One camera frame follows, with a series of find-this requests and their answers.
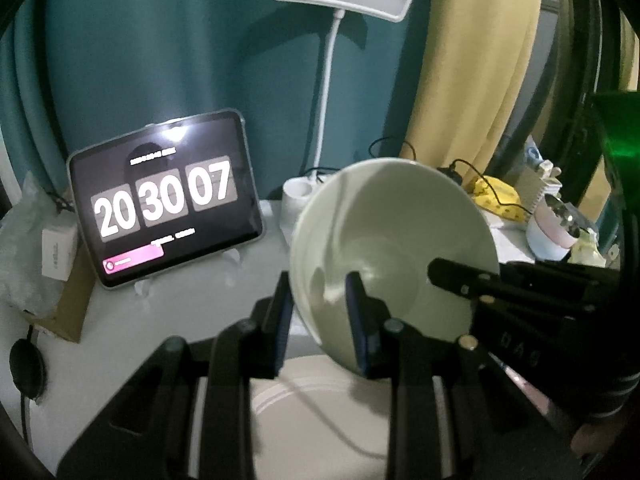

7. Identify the clear plastic bag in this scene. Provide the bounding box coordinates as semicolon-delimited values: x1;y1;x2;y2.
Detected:
0;172;81;321

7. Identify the looped black cable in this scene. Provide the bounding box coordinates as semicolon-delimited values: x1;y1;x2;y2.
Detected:
369;137;417;161

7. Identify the light blue bowl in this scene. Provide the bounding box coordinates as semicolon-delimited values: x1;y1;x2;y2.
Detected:
526;220;571;262

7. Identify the black round device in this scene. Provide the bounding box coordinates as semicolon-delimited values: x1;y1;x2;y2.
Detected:
10;338;47;402

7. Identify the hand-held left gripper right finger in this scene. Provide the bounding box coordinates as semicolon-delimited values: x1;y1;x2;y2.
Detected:
345;271;583;480

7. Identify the black charger cable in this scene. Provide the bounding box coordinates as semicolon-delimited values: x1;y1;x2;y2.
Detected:
447;159;531;211

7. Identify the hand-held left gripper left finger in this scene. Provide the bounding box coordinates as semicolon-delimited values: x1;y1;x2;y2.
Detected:
56;270;295;480

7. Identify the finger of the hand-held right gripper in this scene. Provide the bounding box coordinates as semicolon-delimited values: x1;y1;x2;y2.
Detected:
497;260;603;287
428;258;503;306

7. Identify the yellow dotted bag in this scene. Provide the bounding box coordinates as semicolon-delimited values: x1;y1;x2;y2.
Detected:
472;175;531;223

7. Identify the white slotted basket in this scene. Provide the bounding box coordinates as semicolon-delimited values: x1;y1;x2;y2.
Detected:
520;160;563;211

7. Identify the person's right hand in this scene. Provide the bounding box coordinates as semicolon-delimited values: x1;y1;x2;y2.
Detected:
567;412;618;463

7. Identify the teal curtain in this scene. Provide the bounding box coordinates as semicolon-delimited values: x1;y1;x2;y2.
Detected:
0;0;436;211

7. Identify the cream plate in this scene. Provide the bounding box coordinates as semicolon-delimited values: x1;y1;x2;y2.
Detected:
247;352;401;480

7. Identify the glass sliding door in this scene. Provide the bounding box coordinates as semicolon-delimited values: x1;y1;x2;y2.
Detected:
537;0;626;211

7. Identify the pale pink bowl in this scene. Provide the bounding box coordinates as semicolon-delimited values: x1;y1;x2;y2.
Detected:
532;207;581;252

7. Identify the tablet with clock display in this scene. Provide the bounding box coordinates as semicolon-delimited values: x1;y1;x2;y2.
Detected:
67;108;264;289

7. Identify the yellow curtain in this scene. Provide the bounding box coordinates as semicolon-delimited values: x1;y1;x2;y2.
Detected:
400;0;546;186
620;10;640;91

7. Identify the clear tablet stand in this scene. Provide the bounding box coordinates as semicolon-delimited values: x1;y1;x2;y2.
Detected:
132;247;248;298

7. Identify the small white box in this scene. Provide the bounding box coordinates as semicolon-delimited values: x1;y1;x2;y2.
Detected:
42;227;78;281

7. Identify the cream bowl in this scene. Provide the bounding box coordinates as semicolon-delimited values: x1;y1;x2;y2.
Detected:
289;158;500;378

